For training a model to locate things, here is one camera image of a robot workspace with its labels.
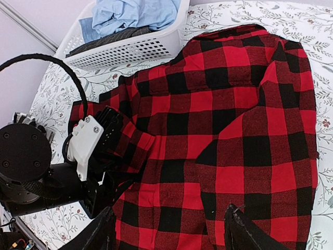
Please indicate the white plastic basket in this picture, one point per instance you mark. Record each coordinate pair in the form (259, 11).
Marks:
(148, 47)

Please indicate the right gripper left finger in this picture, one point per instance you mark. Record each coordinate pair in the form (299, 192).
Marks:
(99, 234)

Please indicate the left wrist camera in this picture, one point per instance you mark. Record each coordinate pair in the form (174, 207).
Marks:
(90, 135)

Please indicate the dark striped garment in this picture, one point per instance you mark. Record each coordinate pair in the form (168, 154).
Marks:
(122, 35)

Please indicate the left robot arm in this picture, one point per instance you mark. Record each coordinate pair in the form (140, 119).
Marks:
(26, 135)

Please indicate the floral tablecloth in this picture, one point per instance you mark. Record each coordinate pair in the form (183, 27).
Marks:
(308, 24)

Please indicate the blue shirt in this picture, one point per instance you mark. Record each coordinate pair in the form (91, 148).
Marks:
(109, 17)

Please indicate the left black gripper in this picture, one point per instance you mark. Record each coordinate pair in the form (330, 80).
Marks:
(33, 184)

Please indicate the left aluminium post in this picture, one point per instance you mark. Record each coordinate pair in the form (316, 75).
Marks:
(26, 25)

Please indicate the red black plaid shirt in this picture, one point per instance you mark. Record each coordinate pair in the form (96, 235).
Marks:
(230, 120)

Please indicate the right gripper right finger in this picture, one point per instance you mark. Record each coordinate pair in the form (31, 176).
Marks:
(242, 233)

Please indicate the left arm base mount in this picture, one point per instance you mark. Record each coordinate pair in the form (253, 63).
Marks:
(15, 240)

